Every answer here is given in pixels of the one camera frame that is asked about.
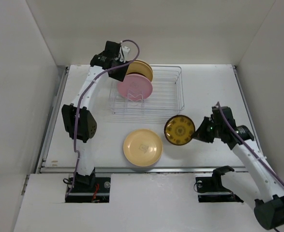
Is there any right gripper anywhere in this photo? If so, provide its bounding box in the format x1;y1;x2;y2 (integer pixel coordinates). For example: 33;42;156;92
191;116;223;143

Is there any yellow plate back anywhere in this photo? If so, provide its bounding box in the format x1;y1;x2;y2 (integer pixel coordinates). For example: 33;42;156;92
126;60;153;82

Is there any yellow plate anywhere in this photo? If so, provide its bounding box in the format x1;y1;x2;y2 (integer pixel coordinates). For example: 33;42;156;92
126;60;153;82
123;129;163;167

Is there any dark patterned small plate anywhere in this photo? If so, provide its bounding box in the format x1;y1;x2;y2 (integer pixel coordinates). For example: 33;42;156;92
164;115;196;146

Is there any pink plate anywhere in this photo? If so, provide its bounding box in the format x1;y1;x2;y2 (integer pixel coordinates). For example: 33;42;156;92
117;73;153;101

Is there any white wire dish rack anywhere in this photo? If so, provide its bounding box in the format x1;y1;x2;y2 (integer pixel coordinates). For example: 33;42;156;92
109;65;184;117

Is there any yellow plate front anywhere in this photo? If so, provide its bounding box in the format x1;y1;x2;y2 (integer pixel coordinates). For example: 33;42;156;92
123;129;163;167

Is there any cream plate rearmost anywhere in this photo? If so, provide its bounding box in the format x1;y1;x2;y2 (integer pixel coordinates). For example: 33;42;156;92
137;59;153;82

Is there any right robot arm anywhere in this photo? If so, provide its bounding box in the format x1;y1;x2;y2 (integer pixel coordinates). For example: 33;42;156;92
191;103;284;230

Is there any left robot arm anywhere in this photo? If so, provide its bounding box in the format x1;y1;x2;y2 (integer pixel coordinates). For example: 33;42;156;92
61;41;132;192

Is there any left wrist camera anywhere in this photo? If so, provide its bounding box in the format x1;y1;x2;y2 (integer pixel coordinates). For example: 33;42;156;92
119;46;130;62

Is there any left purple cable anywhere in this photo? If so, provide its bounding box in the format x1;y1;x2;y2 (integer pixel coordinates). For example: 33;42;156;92
66;39;140;196

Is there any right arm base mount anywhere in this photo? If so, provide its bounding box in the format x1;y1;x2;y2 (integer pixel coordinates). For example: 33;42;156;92
194;166;244;203

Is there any aluminium front rail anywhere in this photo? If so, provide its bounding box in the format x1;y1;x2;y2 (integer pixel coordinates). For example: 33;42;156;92
36;165;269;174

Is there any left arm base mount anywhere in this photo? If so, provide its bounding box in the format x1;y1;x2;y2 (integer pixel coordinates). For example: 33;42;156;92
65;177;111;203

